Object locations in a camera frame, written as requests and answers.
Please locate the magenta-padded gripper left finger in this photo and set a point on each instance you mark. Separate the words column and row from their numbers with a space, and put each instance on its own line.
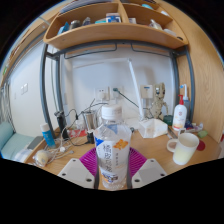
column 73, row 171

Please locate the plaid blanket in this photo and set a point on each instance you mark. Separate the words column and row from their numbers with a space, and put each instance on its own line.
column 23, row 156

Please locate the light wooden side panel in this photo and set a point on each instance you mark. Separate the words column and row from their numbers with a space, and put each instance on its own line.
column 208, row 83

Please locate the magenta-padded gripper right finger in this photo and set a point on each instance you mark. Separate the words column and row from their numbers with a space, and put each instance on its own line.
column 150, row 171

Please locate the wooden shelf unit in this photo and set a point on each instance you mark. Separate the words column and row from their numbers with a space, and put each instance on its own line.
column 113, row 31

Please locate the wrapped round bun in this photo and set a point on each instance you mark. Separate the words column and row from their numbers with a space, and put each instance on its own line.
column 41, row 158

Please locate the wooden tree figurine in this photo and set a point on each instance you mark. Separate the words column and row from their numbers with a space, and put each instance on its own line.
column 159, row 100

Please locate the white tissue pack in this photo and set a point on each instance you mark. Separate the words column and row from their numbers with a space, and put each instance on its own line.
column 153, row 128

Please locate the light green pillow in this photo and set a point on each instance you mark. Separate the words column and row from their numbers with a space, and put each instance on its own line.
column 6, row 135

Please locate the grey metal frame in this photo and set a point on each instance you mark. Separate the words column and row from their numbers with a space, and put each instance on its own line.
column 43, row 86

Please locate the clear plastic water bottle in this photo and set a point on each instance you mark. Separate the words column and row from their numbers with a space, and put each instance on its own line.
column 112, row 150

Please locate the flat round red coaster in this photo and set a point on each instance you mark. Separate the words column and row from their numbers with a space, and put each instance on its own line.
column 201, row 145

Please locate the white wall socket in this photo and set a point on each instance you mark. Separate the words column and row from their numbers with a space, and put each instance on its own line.
column 102, row 93
column 118, row 94

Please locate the cream white mug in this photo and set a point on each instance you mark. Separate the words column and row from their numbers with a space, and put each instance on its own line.
column 185, row 150

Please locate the white wall box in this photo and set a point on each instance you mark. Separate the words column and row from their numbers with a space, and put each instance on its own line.
column 146, row 91

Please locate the white red-pump lotion bottle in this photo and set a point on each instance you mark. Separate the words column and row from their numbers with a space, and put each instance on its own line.
column 180, row 116

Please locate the blue-nozzle spray bottle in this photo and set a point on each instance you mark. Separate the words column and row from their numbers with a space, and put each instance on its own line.
column 187, row 101

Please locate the dark tablet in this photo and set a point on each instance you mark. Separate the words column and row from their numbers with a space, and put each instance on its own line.
column 35, row 142

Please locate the green cloth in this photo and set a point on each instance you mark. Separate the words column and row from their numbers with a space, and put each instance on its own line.
column 202, row 134

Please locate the black charger block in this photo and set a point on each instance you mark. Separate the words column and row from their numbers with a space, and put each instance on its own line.
column 90, row 136

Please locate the small white clock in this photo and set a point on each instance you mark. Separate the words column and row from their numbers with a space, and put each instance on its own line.
column 182, row 131

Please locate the blue white cylinder can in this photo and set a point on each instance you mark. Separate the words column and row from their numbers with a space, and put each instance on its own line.
column 48, row 136

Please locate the black electric shaver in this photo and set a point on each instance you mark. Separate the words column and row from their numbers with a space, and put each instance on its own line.
column 61, row 124

